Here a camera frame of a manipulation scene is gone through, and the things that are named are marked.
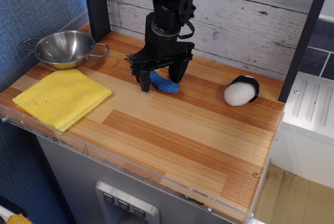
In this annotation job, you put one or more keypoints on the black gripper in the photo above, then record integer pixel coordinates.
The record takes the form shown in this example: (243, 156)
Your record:
(165, 47)

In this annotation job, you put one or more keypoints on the blue handled metal fork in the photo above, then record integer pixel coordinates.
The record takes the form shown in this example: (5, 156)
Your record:
(158, 81)

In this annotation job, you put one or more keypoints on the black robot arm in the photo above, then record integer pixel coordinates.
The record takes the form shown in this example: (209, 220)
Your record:
(167, 31)

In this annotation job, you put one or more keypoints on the yellow folded towel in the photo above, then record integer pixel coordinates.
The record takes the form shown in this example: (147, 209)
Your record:
(62, 98)

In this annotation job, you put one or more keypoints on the white and black plush toy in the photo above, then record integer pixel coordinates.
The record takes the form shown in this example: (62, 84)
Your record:
(241, 90)

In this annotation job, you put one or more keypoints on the clear acrylic table edge guard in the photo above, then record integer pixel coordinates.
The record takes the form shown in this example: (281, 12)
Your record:
(211, 160)

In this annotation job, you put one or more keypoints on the grey toy fridge cabinet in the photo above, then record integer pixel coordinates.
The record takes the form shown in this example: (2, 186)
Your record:
(136, 185)

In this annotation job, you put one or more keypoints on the silver dispenser button panel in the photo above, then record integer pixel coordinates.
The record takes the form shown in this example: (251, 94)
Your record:
(118, 206)

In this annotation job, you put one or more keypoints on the white ridged side unit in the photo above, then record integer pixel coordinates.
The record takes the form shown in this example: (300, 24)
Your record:
(304, 143)

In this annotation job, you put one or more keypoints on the yellow object at bottom corner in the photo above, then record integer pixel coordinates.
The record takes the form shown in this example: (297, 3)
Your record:
(18, 219)

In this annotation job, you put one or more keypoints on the dark left vertical post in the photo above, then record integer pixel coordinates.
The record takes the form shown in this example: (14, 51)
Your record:
(99, 18)

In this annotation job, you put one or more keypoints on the dark vertical post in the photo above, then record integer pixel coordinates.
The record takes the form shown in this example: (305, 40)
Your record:
(99, 18)
(306, 34)

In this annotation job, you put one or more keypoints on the stainless steel bowl with handles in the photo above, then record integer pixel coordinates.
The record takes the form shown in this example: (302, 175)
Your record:
(66, 49)

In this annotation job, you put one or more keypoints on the dark right vertical post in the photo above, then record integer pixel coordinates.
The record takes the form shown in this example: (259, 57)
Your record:
(306, 34)

